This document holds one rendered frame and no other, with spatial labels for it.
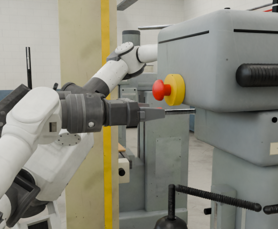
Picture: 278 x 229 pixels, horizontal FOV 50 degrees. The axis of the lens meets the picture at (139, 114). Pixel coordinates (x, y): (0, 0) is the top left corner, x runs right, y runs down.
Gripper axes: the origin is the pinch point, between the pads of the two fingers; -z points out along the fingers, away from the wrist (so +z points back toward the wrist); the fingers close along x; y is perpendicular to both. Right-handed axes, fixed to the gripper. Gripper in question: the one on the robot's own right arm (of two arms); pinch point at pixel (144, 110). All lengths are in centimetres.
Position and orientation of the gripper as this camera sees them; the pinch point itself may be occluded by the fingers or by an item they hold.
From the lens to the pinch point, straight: 72.2
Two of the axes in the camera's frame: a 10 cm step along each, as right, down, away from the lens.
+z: -9.5, 0.4, -3.0
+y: 0.0, 9.9, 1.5
